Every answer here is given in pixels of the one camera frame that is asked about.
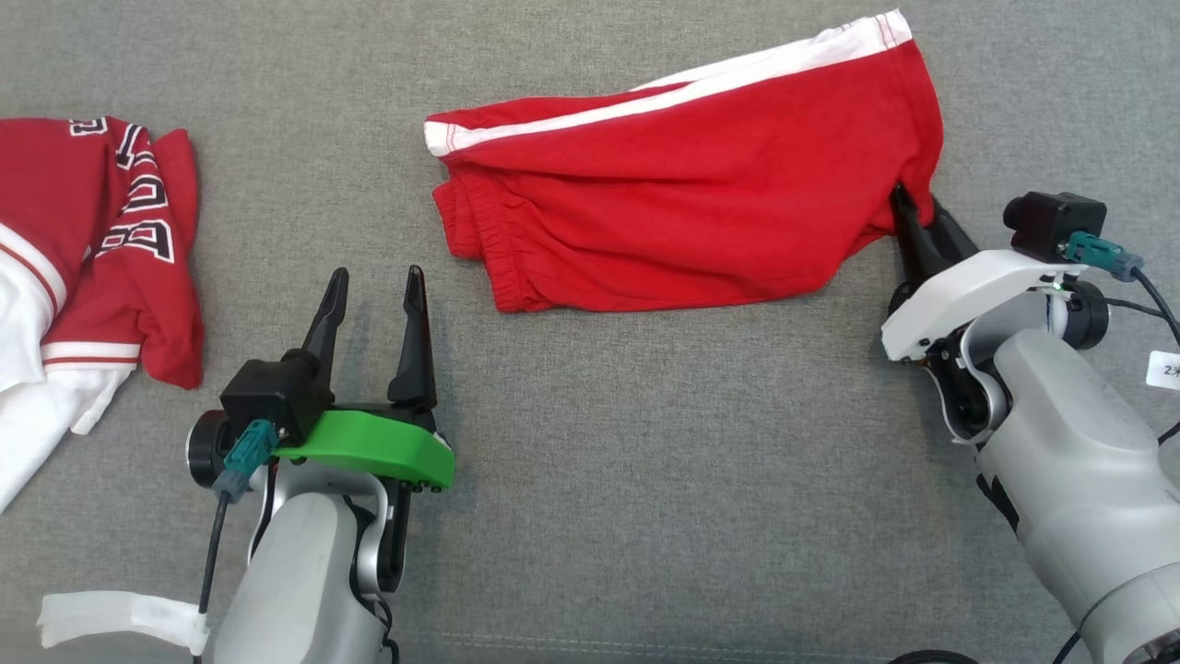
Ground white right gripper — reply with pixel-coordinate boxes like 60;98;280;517
879;182;1091;362

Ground red jersey white sleeves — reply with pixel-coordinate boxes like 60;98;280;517
0;115;206;514

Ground right cable teal connector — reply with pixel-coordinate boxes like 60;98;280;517
1058;231;1180;347

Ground cable teal connector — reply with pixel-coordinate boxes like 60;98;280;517
1058;231;1180;347
192;419;279;660

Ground red shorts white stripe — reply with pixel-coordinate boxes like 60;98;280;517
423;9;945;314

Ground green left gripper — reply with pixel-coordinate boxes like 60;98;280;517
274;265;456;495

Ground grey fabric sofa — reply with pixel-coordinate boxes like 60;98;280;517
0;0;1180;664

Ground left cable teal connector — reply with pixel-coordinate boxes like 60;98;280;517
192;419;279;660

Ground white tape strap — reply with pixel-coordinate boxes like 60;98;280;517
38;590;212;657

